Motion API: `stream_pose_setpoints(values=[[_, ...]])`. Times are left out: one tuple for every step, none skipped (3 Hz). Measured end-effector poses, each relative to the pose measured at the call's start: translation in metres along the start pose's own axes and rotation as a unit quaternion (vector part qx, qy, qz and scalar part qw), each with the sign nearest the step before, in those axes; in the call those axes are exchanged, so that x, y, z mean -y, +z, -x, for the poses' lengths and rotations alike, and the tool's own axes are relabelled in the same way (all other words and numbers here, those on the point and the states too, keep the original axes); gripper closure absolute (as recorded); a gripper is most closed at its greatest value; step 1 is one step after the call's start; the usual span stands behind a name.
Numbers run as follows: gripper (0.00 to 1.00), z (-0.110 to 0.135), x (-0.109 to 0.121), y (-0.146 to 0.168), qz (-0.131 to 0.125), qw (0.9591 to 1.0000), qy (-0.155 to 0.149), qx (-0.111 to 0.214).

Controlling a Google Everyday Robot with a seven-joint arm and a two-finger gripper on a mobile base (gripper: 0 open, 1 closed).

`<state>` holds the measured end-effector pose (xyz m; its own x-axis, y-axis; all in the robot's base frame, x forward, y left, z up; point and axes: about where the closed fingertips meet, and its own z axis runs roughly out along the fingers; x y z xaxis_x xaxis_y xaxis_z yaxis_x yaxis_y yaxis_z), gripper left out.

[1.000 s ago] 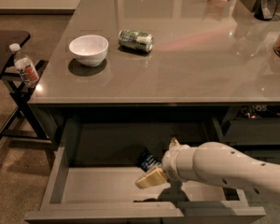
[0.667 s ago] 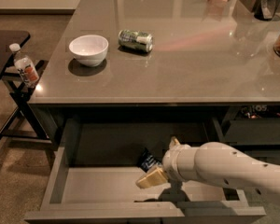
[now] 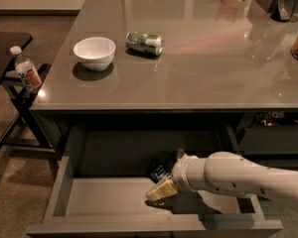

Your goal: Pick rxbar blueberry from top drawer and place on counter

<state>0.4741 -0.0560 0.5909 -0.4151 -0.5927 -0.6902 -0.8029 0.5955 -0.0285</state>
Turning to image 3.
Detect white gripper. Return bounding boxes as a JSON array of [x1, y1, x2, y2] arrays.
[[146, 148, 207, 201]]

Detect dark blue rxbar wrapper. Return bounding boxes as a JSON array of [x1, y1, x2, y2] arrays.
[[146, 158, 174, 183]]

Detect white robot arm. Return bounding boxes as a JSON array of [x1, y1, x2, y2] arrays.
[[146, 150, 298, 212]]

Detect grey open top drawer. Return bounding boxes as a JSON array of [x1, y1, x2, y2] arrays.
[[27, 127, 283, 238]]

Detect dark lower drawers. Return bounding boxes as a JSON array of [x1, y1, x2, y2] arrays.
[[235, 111, 298, 168]]

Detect green soda can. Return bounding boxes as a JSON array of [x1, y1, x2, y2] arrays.
[[126, 32, 163, 57]]

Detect white bowl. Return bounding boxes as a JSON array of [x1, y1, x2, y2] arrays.
[[73, 37, 116, 71]]

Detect clear water bottle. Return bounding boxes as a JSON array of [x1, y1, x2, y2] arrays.
[[10, 46, 42, 93]]

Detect black side table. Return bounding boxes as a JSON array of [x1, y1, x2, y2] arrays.
[[0, 32, 63, 177]]

